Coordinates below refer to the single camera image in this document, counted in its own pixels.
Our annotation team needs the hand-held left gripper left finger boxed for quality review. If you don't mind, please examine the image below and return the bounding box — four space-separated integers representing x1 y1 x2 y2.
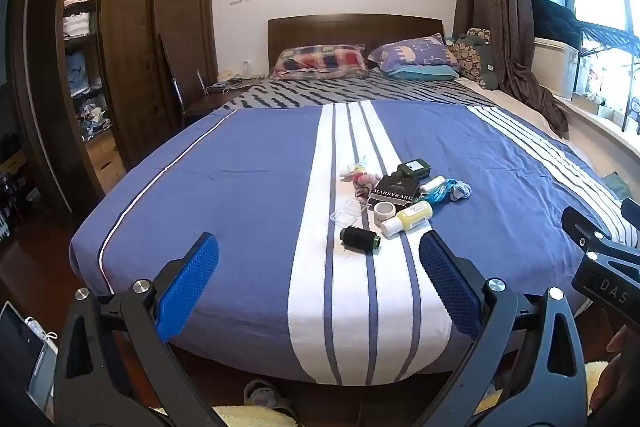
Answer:
52 232 221 427

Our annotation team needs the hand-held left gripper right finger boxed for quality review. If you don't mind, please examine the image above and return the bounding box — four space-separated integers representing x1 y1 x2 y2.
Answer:
415 231 596 427

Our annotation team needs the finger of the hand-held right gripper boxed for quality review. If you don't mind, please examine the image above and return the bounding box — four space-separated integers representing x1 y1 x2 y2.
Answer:
561 199 640 275

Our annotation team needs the black cardboard box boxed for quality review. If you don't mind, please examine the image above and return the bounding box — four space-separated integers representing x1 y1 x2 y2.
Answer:
367 174 422 210

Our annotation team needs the person's right hand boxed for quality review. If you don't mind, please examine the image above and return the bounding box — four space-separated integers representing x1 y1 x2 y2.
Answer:
602 324 640 405

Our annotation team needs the green cloth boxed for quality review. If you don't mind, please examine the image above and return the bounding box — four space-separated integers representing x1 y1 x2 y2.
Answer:
600 173 632 201

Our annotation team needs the yellow squeeze bottle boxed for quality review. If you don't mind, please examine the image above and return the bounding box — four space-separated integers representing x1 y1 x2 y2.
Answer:
380 200 434 238

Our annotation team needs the blue white striped blanket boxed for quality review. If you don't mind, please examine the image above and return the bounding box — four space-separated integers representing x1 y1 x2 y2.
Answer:
70 101 640 385

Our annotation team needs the blue plastic wrapper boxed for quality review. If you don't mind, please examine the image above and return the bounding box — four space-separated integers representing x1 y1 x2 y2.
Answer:
425 178 472 207

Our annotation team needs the white tape roll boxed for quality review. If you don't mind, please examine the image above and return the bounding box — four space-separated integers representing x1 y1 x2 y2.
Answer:
373 201 399 224

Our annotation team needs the black thread spool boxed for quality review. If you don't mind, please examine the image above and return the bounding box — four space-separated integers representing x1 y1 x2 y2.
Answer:
339 226 381 254

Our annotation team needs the green flat bottle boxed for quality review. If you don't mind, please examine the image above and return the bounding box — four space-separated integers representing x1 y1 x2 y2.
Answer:
397 159 432 182

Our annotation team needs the clear plastic box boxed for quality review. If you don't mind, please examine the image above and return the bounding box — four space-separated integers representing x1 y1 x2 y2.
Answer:
330 199 369 228

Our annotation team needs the pink crumpled wrapper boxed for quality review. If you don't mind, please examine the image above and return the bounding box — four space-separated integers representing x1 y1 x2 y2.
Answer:
352 172 382 198

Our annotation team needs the grey slipper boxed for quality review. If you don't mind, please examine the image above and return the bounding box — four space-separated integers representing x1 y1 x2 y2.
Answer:
242 378 302 424

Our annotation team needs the white crumpled wrapper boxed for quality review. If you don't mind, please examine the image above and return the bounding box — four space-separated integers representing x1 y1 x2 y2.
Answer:
341 158 369 181

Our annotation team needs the white storage box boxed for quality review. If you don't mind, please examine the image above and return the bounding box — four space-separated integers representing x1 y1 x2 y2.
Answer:
533 37 583 101

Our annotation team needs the wooden nightstand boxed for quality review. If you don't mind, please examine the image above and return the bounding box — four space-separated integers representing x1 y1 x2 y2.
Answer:
184 77 266 120

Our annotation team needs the dark green cushion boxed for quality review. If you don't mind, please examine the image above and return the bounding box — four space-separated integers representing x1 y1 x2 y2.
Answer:
455 35 501 89

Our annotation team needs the grey laptop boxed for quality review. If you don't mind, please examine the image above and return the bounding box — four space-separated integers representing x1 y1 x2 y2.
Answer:
0 301 59 414

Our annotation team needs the black metal rack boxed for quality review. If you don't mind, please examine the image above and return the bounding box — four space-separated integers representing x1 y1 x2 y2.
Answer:
574 21 640 134

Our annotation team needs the folding chair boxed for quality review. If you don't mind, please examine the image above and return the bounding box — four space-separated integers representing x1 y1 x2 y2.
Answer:
159 33 236 128

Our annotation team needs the brown patterned cushion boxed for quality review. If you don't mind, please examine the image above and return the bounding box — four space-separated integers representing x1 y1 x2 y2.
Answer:
446 28 493 85

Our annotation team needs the black jacket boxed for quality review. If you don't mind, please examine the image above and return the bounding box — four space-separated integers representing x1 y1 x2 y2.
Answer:
530 0 583 46

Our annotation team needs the teal pillow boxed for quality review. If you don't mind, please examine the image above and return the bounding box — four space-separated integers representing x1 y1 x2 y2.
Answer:
387 66 460 82

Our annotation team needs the grey zigzag bedsheet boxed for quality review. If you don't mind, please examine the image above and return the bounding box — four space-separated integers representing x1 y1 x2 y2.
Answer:
220 74 501 110

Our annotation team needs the purple printed pillow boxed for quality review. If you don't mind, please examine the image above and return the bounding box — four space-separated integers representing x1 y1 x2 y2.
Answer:
367 33 461 76

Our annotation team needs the brown curtain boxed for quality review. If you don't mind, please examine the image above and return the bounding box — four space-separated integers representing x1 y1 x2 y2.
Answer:
452 0 571 140

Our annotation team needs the red blue plaid pillow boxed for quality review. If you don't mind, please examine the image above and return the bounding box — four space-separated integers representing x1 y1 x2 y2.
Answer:
270 44 370 82

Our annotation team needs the dark wooden wardrobe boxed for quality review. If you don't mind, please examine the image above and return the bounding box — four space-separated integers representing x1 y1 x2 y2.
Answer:
10 0 221 220

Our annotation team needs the dark wooden headboard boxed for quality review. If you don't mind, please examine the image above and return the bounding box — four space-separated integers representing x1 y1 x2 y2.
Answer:
267 13 446 72

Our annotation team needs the pile of folded clothes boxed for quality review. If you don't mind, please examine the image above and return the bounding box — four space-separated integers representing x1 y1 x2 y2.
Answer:
62 0 113 142

